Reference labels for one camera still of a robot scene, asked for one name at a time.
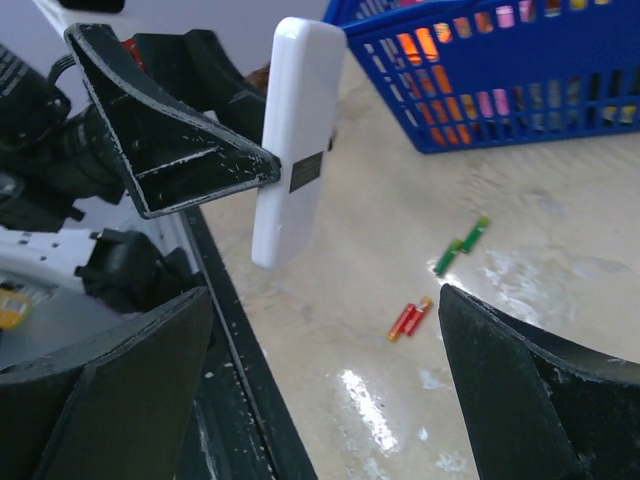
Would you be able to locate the lower green battery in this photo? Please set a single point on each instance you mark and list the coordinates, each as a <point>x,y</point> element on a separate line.
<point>441,266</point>

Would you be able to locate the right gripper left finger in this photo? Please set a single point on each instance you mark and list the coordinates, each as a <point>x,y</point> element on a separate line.
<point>113,406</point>

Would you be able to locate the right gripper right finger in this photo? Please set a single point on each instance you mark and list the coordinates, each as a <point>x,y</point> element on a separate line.
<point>536,405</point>

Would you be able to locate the orange battery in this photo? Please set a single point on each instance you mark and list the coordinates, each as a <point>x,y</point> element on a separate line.
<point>398,327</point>
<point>417,316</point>

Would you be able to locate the blue plastic shopping basket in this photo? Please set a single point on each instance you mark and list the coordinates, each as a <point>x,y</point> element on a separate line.
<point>474,74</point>

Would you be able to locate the upper green battery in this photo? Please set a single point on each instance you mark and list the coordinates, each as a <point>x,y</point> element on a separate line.
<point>475,234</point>

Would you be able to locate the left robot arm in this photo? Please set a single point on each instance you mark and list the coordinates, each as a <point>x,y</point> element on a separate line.
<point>124,269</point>

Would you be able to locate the white red remote control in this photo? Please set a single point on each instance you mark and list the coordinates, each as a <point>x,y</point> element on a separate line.
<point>305,72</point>

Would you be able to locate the green battery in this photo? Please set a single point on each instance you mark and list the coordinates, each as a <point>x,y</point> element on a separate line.
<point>441,266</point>
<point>475,234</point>

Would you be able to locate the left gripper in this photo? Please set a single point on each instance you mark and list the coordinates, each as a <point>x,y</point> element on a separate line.
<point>132,135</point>

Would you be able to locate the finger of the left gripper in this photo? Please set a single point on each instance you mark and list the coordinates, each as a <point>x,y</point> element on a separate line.
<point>195,70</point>

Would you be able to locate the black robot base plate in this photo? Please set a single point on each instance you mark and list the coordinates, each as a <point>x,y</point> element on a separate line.
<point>240,426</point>

